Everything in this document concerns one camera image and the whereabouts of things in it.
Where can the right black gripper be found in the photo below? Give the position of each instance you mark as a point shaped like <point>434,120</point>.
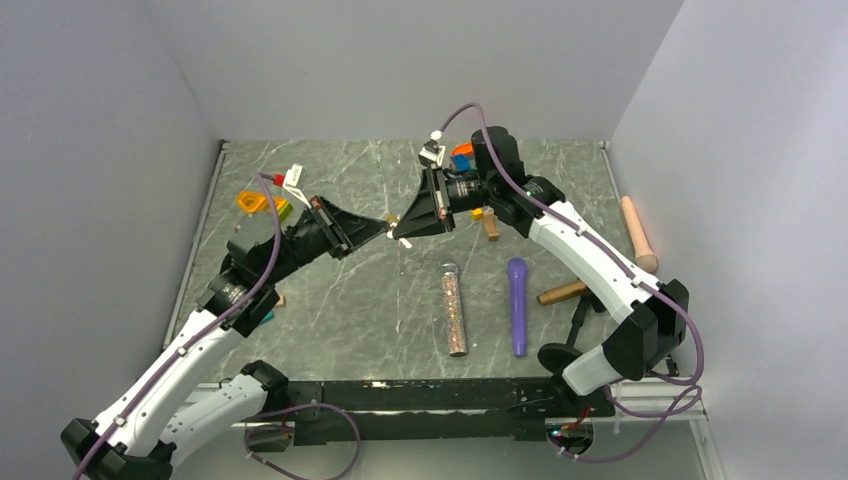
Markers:
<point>425,214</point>

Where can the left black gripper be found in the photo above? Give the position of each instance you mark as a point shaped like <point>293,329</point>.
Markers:
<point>344,231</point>

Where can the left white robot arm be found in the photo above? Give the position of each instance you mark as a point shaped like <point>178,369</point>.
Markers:
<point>144,434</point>

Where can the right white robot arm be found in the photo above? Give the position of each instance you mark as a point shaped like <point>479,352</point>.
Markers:
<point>649,313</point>

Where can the small tan wooden block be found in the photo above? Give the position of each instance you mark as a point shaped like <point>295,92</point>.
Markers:
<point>489,222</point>

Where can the orange horseshoe with lego blocks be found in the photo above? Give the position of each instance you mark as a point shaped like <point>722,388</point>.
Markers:
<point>462,157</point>

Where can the glitter microphone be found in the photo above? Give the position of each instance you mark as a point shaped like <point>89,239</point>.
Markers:
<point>451,296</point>

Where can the purple microphone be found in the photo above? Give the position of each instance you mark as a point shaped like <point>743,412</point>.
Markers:
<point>517,275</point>

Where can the orange yellow triangle toy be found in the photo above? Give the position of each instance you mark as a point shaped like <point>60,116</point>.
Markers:
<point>253,202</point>

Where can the teal wooden block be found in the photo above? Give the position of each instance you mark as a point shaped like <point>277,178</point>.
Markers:
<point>268,317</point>

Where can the gold microphone on stand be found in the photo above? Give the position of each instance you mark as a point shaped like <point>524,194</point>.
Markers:
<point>562,293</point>

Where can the black microphone stand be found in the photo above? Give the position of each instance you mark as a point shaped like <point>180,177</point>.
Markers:
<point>573,331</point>

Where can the peach wooden rolling pin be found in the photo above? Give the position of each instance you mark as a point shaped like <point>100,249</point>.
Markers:
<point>645,257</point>

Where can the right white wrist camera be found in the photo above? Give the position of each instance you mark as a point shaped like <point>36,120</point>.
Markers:
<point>432,153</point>

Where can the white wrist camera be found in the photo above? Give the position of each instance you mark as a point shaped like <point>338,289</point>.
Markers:
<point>289,182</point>
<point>432,153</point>

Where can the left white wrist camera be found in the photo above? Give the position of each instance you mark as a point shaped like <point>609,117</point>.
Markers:
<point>289,182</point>

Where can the black front rail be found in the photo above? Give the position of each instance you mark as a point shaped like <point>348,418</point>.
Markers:
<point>520,408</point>

